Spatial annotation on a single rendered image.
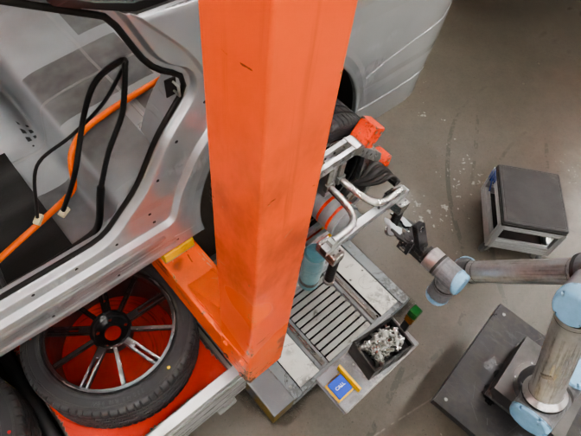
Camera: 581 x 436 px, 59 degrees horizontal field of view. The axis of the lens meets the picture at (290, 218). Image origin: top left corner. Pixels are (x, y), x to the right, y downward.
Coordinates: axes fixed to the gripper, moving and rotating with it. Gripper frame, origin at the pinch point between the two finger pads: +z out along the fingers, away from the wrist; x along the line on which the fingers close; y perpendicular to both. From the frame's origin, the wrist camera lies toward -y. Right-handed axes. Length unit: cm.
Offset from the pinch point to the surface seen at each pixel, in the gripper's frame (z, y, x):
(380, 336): -27.9, 25.9, -26.7
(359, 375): -32, 38, -40
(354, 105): 45, -10, 22
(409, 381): -46, 83, -7
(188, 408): 2, 44, -97
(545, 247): -47, 68, 100
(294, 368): -7, 75, -47
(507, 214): -23, 49, 83
